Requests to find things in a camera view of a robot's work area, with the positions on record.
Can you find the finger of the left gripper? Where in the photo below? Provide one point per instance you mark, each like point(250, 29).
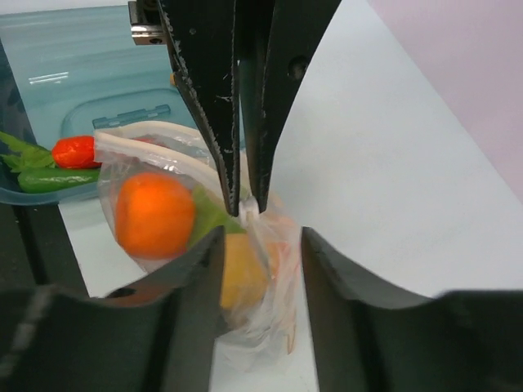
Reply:
point(277, 42)

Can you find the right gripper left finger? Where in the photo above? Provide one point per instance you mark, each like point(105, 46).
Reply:
point(156, 334)

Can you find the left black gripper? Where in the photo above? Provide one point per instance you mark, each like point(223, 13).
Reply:
point(202, 51)

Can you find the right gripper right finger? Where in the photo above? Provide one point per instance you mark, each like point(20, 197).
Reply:
point(370, 335)

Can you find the orange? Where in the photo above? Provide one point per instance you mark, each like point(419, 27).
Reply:
point(154, 216)

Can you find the green star fruit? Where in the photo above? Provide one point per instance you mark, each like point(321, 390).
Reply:
point(210, 212)

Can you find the clear zip top bag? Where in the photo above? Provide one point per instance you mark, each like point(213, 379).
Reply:
point(262, 336)

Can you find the red apple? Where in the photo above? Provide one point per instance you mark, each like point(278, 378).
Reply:
point(283, 247)

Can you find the blue transparent plastic bin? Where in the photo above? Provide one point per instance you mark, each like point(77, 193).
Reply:
point(69, 72)

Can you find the red chili pepper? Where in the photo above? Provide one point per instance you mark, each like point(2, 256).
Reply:
point(76, 152)

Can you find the green cucumber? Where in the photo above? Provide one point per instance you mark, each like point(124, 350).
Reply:
point(53, 179)

